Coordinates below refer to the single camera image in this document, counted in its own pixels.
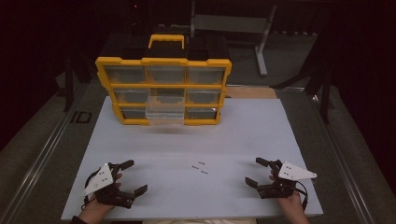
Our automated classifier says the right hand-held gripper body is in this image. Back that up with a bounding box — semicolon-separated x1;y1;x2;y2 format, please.
256;160;318;200

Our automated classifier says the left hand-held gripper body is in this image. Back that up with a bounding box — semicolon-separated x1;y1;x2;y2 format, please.
82;161;138;209

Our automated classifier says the clear plastic pulled-out drawer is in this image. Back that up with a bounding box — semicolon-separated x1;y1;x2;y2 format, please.
145;95;186;126

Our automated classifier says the yellow and black organizer cabinet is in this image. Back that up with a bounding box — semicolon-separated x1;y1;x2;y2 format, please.
94;33;233;126

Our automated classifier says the person's left hand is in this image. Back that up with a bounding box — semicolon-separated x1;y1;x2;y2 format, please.
81;173;123;218

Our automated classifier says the person's right hand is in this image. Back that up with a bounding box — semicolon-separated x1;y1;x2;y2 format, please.
269;175;303;210

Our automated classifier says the wooden board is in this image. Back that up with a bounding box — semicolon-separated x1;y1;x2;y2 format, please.
225;86;278;100

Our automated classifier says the black stand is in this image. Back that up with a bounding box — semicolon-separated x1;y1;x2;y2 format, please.
63;46;94;113
270;31;335;125

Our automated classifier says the set of clear closed drawers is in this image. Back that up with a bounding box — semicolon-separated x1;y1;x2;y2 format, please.
104;65;226;120

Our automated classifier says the grey metal stand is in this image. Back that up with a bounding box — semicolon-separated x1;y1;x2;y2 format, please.
190;0;278;77

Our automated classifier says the black cable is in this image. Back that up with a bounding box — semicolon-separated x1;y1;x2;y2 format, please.
81;172;96;211
293;181;310;211

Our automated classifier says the metal rail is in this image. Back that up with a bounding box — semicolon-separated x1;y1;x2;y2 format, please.
0;88;94;224
309;92;376;224

